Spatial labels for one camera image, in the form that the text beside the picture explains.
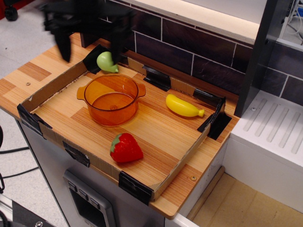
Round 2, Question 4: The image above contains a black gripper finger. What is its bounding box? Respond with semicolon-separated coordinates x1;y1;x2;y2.
110;25;130;64
54;29;72;62

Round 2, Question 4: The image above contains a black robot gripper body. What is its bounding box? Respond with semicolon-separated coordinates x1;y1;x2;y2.
41;0;134;40

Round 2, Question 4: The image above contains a yellow plastic toy banana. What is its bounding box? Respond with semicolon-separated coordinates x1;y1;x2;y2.
166;94;205;117

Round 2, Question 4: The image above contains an orange transparent plastic pot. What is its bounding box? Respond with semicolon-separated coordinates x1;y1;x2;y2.
77;74;146;126

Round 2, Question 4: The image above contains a green plastic toy pear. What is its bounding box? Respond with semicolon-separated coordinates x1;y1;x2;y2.
97;51;119;73

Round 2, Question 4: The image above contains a red plastic toy strawberry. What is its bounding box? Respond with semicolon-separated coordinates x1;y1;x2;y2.
110;133;143;163

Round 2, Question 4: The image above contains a grey toy oven control panel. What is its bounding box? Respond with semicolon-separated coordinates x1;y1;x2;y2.
63;170;116;227

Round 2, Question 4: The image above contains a white toy sink drainboard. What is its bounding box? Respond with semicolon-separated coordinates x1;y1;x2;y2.
231;91;303;172

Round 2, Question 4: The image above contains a black floor cable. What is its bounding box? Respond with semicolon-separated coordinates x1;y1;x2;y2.
0;146;29;155

